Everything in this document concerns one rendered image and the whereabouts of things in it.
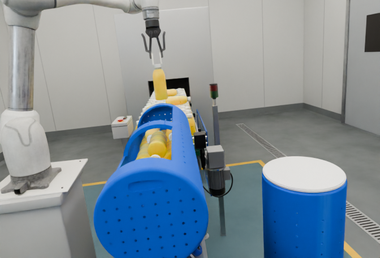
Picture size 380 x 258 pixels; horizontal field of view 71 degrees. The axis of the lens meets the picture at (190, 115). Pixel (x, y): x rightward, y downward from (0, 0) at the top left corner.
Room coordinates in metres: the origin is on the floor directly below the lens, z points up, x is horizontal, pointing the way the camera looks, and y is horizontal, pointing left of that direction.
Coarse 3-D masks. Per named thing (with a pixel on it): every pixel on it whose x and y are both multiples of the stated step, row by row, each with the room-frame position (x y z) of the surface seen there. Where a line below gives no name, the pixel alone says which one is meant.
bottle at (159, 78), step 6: (156, 72) 1.46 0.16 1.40; (162, 72) 1.47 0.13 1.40; (156, 78) 1.46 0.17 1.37; (162, 78) 1.46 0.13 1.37; (156, 84) 1.46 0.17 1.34; (162, 84) 1.46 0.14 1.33; (156, 90) 1.46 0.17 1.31; (162, 90) 1.46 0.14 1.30; (156, 96) 1.47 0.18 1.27; (162, 96) 1.46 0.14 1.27
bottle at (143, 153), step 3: (144, 144) 1.04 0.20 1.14; (147, 144) 1.03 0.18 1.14; (141, 147) 1.02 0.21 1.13; (144, 147) 1.00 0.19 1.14; (147, 147) 1.00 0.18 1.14; (141, 150) 0.97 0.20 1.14; (144, 150) 0.96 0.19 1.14; (147, 150) 0.96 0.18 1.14; (138, 153) 0.97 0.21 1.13; (141, 153) 0.94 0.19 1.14; (144, 153) 0.93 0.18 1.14; (147, 153) 0.93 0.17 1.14; (138, 156) 0.92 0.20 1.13; (141, 156) 0.91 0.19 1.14; (144, 156) 0.91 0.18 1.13; (147, 156) 0.92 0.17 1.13; (138, 159) 0.91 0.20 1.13
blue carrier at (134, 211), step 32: (160, 128) 1.44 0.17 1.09; (128, 160) 1.03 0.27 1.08; (160, 160) 0.63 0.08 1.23; (192, 160) 0.76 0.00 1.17; (128, 192) 0.58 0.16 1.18; (160, 192) 0.58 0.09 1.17; (192, 192) 0.58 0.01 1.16; (96, 224) 0.57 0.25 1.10; (128, 224) 0.58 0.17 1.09; (160, 224) 0.58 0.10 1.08; (192, 224) 0.58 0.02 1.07; (128, 256) 0.58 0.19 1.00; (160, 256) 0.58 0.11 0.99
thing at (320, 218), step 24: (264, 192) 0.88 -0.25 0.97; (288, 192) 0.78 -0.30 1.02; (336, 192) 0.75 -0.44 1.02; (264, 216) 0.89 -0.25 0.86; (288, 216) 0.78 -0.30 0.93; (312, 216) 0.75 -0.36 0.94; (336, 216) 0.76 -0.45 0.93; (264, 240) 0.89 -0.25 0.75; (288, 240) 0.78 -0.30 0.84; (312, 240) 0.75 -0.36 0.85; (336, 240) 0.76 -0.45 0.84
